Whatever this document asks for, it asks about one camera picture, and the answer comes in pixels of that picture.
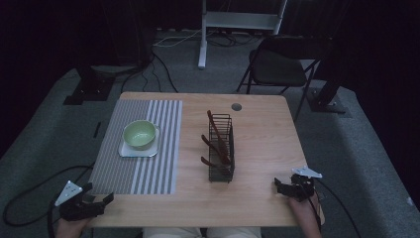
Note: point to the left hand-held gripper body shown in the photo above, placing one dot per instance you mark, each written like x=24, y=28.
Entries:
x=77, y=210

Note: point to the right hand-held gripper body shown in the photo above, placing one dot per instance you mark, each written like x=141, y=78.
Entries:
x=302, y=188

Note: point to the person's left hand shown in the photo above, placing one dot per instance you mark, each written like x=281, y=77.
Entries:
x=69, y=228

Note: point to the person's right hand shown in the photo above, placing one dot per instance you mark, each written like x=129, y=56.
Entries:
x=305, y=211

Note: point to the grey striped placemat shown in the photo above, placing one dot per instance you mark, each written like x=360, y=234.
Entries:
x=138, y=172

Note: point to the white square plate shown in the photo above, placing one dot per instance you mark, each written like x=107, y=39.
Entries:
x=138, y=152

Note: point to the green bowl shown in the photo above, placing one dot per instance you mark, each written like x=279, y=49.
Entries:
x=139, y=134

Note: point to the long brown wooden utensil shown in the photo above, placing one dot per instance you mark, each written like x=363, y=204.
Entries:
x=218, y=135

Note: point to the black stand with base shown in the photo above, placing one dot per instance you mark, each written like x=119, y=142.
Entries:
x=325, y=99

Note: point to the grey table grommet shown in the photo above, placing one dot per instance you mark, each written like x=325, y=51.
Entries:
x=236, y=106

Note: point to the black stand base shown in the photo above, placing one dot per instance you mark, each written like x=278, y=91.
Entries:
x=89, y=89

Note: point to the black folding chair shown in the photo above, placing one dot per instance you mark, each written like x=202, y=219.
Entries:
x=277, y=67

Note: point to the white metal stand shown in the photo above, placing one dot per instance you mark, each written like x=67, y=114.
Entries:
x=239, y=20

